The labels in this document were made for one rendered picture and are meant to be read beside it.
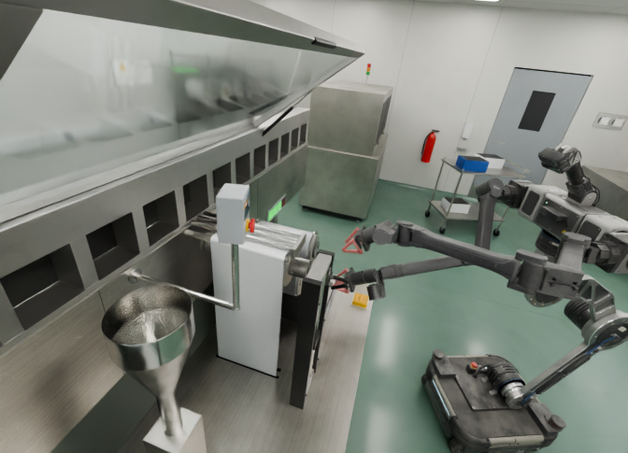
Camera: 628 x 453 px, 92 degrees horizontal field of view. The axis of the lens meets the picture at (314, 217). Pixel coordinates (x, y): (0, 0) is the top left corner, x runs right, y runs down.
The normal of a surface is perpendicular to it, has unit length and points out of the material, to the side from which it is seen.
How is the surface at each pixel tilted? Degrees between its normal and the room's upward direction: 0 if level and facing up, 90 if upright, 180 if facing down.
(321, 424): 0
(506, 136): 90
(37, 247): 90
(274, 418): 0
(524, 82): 90
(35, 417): 90
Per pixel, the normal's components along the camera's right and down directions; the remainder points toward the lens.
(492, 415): 0.10, -0.88
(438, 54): -0.29, 0.43
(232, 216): 0.02, 0.47
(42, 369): 0.95, 0.22
